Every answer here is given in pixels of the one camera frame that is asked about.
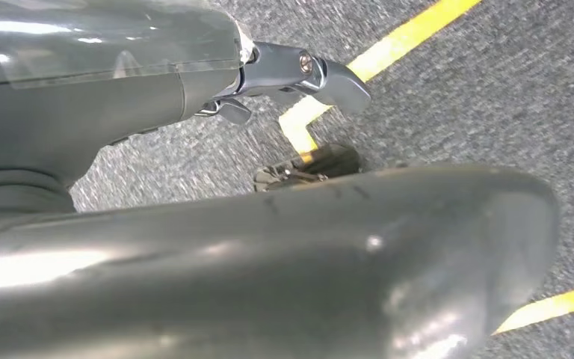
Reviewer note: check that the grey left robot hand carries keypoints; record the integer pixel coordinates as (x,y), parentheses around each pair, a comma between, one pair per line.
(94,74)

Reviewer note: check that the smooth grey robot body shell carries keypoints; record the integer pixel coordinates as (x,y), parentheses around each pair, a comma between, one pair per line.
(267,272)

